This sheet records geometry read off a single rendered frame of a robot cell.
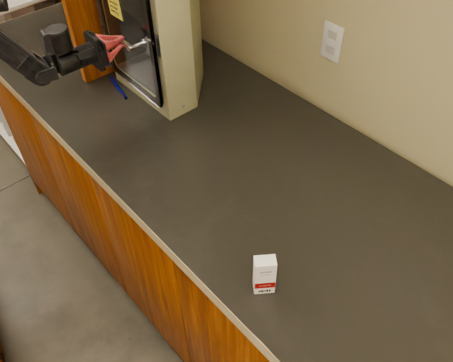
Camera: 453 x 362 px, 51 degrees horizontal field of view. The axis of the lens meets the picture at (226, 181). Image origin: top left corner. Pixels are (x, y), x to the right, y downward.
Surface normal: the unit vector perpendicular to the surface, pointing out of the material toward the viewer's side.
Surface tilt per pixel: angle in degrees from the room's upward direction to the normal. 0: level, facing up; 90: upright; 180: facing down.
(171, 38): 90
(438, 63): 90
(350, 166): 0
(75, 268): 0
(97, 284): 0
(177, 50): 90
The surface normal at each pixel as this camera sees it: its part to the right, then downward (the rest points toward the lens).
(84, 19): 0.66, 0.53
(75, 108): -0.02, -0.70
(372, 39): -0.76, 0.47
